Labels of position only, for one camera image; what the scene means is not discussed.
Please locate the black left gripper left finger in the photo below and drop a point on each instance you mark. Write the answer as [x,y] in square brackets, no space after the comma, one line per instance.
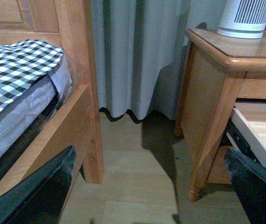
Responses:
[40,197]

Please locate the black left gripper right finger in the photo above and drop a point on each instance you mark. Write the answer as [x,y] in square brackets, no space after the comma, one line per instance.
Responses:
[249,182]

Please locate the grey mattress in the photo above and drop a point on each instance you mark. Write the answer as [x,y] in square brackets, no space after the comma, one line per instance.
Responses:
[19,115]

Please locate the black white checkered blanket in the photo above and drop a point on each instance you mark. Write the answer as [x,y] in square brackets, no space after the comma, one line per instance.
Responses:
[21,64]

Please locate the wooden drawer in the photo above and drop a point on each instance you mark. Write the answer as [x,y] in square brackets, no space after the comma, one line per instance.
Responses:
[246,129]

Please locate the white ribbed table lamp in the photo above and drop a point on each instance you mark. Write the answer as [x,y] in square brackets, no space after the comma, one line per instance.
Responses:
[243,19]

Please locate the wooden bed frame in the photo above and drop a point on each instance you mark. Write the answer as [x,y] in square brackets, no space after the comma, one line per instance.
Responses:
[66,24]

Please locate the grey-blue curtain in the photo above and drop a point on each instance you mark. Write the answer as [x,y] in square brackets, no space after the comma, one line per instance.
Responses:
[140,51]

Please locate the wooden nightstand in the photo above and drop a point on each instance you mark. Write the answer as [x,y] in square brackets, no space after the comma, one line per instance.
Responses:
[218,71]

